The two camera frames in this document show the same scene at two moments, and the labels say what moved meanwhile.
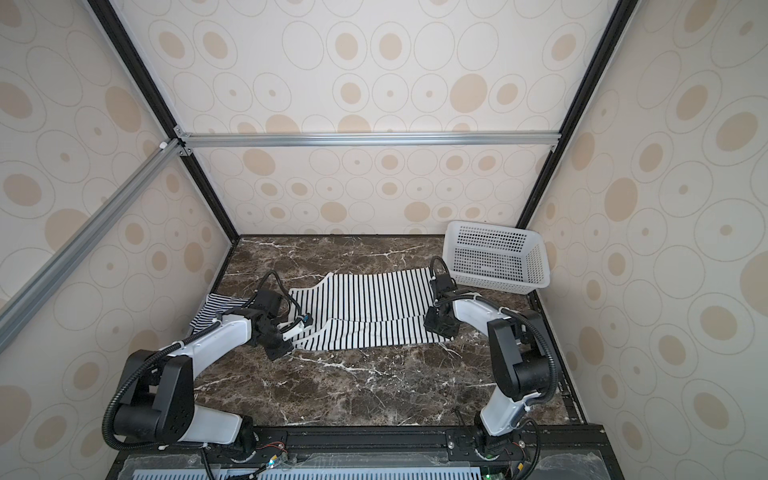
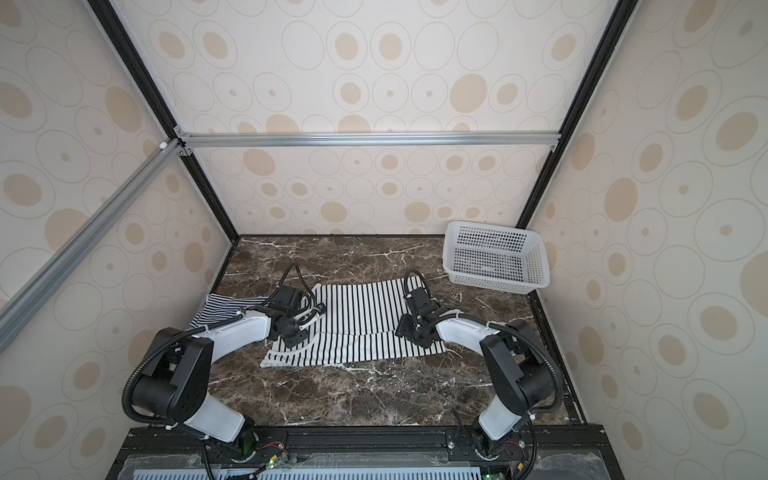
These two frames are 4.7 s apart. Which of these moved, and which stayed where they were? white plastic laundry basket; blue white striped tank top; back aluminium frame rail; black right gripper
Moved: black right gripper
Stayed: white plastic laundry basket; blue white striped tank top; back aluminium frame rail
